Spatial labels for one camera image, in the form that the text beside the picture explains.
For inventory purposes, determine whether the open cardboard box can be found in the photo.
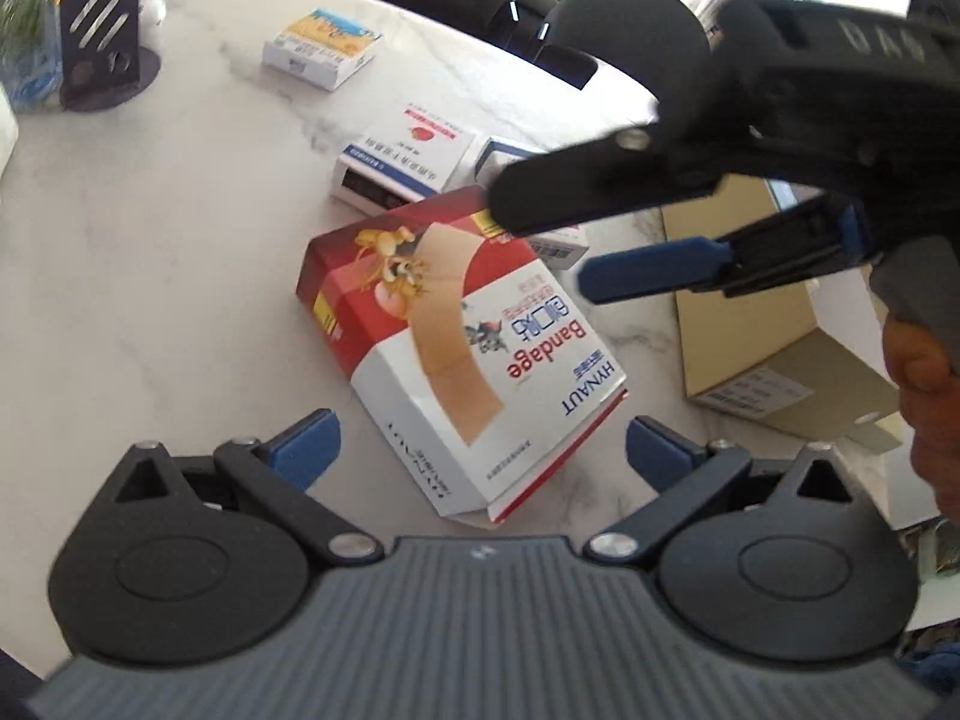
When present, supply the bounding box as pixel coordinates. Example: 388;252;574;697
659;174;913;455

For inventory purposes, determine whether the small beach picture box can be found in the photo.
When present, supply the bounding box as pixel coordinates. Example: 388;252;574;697
262;8;382;91

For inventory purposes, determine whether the white strawberry medicine box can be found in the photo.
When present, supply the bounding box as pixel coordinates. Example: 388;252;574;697
331;99;475;215

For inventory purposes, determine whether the black phone stand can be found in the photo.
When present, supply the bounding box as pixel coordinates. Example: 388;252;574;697
59;0;161;112

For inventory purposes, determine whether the clear water bottle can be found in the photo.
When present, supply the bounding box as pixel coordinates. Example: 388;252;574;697
2;0;62;110

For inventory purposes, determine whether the right hand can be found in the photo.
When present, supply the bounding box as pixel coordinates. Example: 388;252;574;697
882;314;960;523

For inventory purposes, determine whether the red white bandage box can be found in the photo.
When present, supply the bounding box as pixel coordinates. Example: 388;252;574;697
296;187;628;528

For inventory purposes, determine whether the white blue small box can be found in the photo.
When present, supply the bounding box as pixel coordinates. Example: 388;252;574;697
473;136;591;272

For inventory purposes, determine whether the near black dining chair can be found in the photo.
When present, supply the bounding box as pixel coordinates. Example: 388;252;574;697
534;0;711;99

